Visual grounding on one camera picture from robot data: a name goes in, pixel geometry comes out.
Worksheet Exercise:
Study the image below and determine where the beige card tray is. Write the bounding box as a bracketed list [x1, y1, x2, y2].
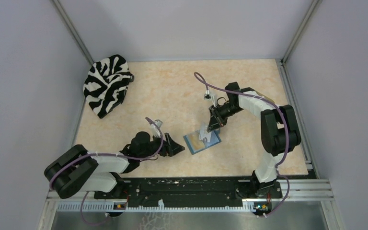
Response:
[256, 91, 273, 102]

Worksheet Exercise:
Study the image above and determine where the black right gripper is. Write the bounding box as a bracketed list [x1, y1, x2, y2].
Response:
[207, 102, 243, 133]

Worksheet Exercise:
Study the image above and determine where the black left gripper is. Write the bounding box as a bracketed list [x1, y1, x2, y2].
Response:
[139, 132, 185, 160]

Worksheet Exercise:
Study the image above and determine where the aluminium frame rail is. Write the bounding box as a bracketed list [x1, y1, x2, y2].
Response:
[47, 179, 334, 215]

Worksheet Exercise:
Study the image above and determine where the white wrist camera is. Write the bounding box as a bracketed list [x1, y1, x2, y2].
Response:
[150, 119, 163, 137]
[204, 92, 218, 107]

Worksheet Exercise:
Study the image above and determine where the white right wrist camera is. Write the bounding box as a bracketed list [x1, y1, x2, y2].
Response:
[204, 92, 218, 107]

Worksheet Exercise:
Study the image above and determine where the silver white card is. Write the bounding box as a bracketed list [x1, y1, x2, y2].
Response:
[199, 123, 211, 143]

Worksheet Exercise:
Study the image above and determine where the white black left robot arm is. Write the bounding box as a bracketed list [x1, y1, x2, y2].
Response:
[44, 131, 185, 199]

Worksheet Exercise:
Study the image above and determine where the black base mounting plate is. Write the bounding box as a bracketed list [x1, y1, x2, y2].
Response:
[94, 176, 283, 208]

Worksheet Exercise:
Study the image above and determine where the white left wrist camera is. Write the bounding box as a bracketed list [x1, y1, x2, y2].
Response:
[150, 119, 163, 137]

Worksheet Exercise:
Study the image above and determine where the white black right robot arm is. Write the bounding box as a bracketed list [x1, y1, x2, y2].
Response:
[207, 82, 301, 197]

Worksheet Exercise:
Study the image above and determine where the zebra striped cloth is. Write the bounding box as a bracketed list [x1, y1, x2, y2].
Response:
[83, 54, 135, 119]

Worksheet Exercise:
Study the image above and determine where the teal leather card holder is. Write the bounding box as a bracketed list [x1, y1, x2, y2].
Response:
[183, 130, 221, 155]

